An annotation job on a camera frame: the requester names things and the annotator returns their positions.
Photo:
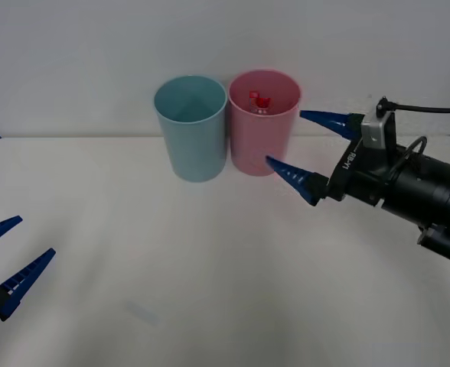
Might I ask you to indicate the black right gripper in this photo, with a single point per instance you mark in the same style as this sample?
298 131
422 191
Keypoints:
362 172

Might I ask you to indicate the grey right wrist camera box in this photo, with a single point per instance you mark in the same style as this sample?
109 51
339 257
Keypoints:
376 132

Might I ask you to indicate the clear plastic bottle red cap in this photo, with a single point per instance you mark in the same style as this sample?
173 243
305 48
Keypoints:
262 102

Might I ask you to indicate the pink plastic bin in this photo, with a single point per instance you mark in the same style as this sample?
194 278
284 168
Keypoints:
259 141

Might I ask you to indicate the pale blue plastic bin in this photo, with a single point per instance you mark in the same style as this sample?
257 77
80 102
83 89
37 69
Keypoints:
194 153

